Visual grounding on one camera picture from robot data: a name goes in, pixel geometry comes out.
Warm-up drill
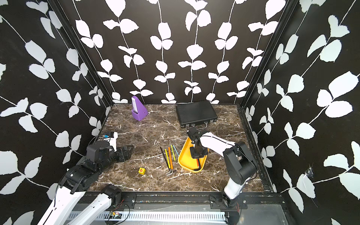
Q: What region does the black ribbed carrying case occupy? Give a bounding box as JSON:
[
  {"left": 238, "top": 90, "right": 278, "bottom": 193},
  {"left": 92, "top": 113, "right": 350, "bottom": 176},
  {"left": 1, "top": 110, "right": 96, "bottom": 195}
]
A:
[{"left": 175, "top": 100, "right": 218, "bottom": 128}]

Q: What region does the small circuit board with wires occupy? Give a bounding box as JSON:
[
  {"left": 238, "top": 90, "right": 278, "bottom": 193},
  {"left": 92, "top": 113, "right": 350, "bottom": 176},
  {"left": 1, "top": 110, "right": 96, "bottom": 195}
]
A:
[{"left": 104, "top": 211, "right": 123, "bottom": 221}]

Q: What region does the purple metronome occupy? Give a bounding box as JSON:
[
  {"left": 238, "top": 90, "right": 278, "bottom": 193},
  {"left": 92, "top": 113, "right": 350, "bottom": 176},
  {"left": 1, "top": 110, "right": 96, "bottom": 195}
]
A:
[{"left": 131, "top": 96, "right": 148, "bottom": 121}]

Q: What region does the white slotted cable duct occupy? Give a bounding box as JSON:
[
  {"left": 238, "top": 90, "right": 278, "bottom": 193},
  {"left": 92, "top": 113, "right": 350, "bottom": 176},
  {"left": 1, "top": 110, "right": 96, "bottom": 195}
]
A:
[{"left": 94, "top": 211, "right": 227, "bottom": 223}]

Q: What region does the black front mounting rail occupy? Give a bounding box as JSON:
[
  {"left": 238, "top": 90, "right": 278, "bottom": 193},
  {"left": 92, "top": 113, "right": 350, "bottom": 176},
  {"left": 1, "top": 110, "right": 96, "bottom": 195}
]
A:
[{"left": 108, "top": 192, "right": 287, "bottom": 211}]

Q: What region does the large black hex key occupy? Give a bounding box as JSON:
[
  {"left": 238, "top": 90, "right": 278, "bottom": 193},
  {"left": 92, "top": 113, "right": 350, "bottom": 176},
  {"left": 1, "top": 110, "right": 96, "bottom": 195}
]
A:
[{"left": 193, "top": 158, "right": 202, "bottom": 171}]

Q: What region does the yellow die red six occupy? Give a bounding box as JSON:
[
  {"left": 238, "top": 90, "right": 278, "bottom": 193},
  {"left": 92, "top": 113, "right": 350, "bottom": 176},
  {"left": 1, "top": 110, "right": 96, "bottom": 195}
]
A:
[{"left": 138, "top": 167, "right": 146, "bottom": 175}]

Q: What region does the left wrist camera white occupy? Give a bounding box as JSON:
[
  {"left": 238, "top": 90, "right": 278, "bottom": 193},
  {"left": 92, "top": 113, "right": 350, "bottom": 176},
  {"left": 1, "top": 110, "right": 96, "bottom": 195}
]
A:
[{"left": 103, "top": 131, "right": 118, "bottom": 152}]

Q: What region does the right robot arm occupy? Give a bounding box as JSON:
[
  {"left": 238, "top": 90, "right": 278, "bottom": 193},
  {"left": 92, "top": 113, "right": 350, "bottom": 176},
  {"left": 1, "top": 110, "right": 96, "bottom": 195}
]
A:
[{"left": 187, "top": 127, "right": 258, "bottom": 205}]

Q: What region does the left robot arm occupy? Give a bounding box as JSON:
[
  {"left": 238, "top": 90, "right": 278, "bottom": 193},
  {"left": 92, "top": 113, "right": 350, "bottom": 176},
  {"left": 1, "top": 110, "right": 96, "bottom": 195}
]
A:
[{"left": 39, "top": 140, "right": 134, "bottom": 225}]

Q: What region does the yellow plastic storage box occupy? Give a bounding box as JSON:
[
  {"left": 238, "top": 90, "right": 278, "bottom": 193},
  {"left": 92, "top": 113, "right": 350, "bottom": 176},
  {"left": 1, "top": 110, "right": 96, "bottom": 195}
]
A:
[{"left": 178, "top": 137, "right": 207, "bottom": 173}]

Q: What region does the small black hex key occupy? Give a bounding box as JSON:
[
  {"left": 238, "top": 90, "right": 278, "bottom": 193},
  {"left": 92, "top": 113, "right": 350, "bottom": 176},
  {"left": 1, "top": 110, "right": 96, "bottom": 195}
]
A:
[{"left": 160, "top": 147, "right": 171, "bottom": 176}]

